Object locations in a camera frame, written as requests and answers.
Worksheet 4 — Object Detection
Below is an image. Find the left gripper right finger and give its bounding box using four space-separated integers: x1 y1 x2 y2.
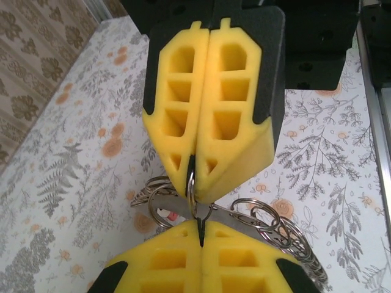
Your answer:
200 220 325 293

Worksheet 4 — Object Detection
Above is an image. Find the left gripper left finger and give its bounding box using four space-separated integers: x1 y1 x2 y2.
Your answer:
87 219 204 293

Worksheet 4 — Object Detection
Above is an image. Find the metal key holder with rings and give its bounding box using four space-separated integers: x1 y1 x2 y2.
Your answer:
130 169 330 287

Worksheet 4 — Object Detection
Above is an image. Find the red key tag white label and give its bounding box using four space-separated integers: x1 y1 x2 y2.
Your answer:
156 208 180 223

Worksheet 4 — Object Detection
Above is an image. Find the floral patterned table cover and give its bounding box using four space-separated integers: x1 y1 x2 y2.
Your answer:
0 17 391 293

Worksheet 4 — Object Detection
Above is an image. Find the aluminium front rail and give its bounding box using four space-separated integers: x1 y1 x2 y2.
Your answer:
356 0 391 196

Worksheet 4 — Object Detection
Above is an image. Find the aluminium right corner post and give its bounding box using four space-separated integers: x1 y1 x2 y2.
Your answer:
81 0 122 24

